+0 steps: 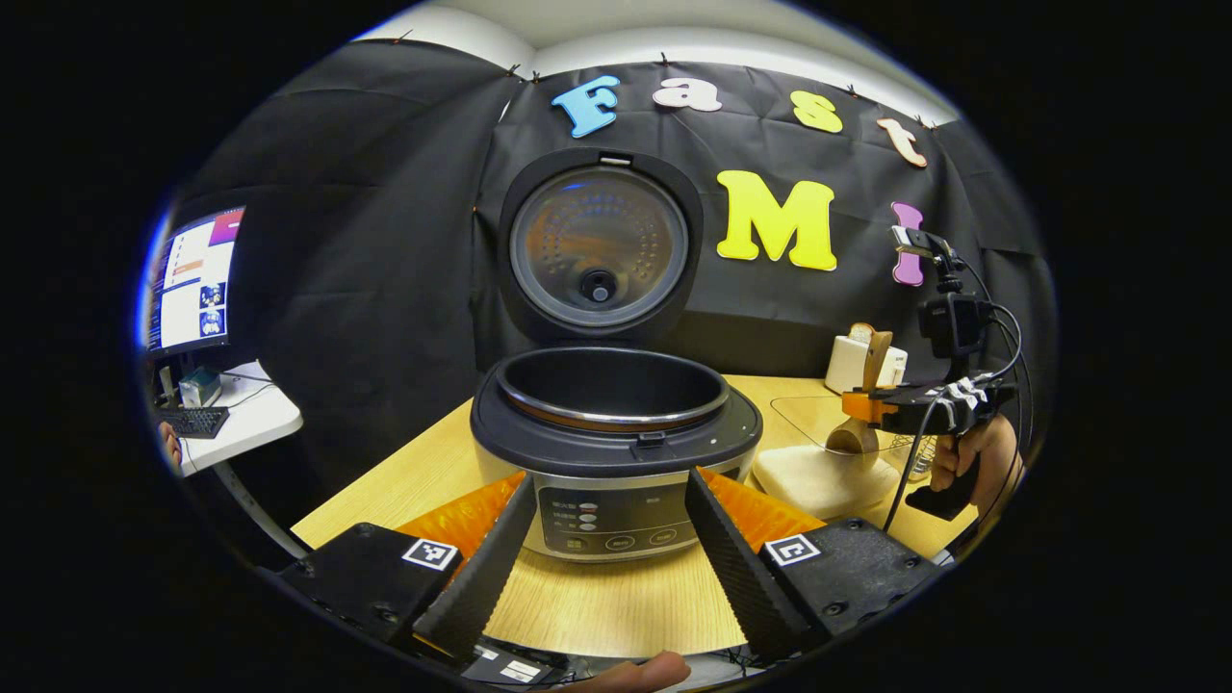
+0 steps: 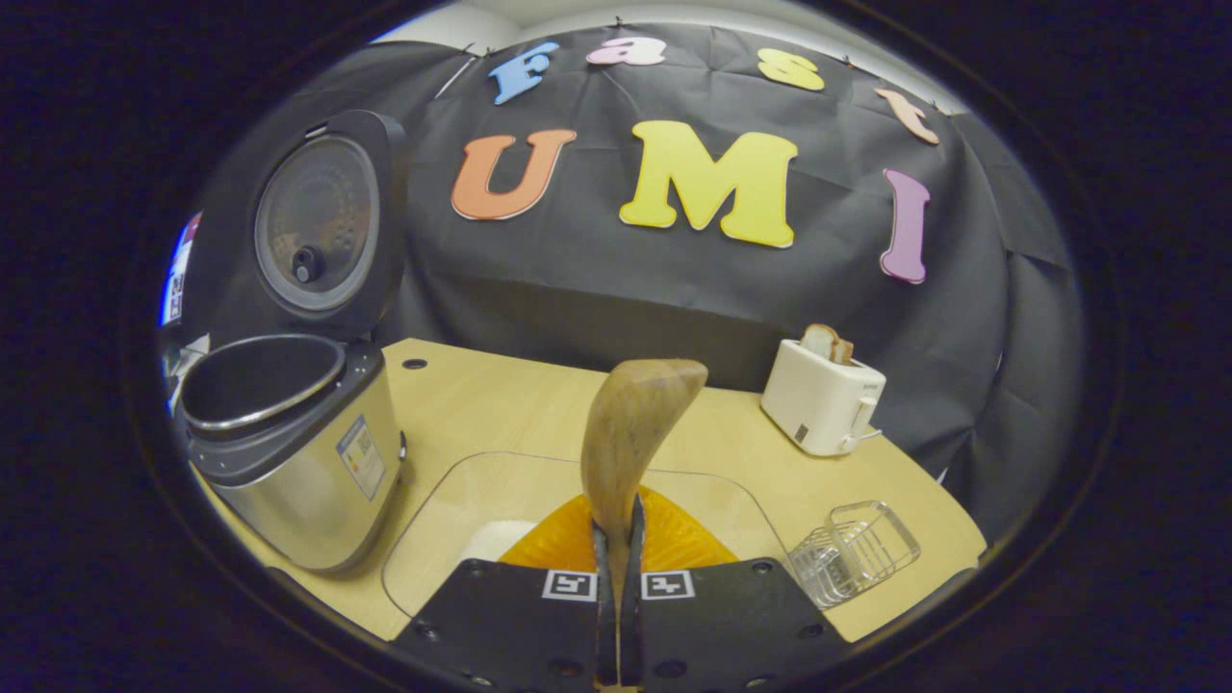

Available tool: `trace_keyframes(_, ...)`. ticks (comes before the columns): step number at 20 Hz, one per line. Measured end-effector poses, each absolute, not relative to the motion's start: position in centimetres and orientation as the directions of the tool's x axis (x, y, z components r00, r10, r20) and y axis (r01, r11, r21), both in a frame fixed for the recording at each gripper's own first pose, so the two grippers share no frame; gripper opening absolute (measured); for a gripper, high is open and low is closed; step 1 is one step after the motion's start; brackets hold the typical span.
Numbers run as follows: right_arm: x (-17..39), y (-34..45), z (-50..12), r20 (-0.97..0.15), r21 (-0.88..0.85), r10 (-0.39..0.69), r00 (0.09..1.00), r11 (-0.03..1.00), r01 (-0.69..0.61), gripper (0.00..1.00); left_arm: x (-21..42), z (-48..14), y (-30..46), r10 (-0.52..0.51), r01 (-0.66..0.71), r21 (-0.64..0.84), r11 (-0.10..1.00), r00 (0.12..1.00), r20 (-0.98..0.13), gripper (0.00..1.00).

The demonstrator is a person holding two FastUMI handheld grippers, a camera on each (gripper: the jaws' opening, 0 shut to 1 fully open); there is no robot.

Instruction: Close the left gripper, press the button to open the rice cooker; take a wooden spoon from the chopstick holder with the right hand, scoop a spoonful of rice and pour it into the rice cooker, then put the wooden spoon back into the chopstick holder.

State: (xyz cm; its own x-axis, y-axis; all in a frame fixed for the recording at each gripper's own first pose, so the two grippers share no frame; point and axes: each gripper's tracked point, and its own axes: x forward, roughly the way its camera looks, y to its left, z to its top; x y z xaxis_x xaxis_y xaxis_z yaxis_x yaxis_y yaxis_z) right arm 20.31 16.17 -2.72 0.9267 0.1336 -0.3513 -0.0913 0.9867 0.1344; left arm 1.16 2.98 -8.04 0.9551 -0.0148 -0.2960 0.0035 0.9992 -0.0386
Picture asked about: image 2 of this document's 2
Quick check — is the toast bread slice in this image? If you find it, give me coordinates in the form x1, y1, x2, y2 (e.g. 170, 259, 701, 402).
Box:
801, 323, 855, 366

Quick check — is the computer monitor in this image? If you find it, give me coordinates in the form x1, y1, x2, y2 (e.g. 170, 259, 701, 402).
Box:
159, 214, 203, 328

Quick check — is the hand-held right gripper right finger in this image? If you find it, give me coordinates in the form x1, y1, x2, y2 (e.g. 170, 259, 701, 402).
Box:
621, 486, 853, 689

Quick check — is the black backdrop cloth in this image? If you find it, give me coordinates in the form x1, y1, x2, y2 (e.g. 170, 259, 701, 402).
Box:
192, 21, 1089, 540

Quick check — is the white toaster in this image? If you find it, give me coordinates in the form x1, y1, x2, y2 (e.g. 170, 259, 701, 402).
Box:
760, 337, 886, 458

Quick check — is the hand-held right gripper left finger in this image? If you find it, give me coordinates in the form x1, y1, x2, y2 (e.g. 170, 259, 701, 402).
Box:
390, 491, 617, 689

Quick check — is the clear plastic container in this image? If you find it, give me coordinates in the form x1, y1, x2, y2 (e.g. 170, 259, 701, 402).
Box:
382, 450, 795, 617

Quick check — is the silver black rice cooker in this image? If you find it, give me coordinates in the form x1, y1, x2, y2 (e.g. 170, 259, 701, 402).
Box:
173, 109, 410, 576

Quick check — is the wooden spoon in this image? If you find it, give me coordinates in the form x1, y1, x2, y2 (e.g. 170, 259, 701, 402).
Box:
580, 358, 710, 578

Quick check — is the clear wire chopstick holder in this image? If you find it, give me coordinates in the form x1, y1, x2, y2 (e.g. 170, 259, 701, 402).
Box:
787, 500, 922, 610

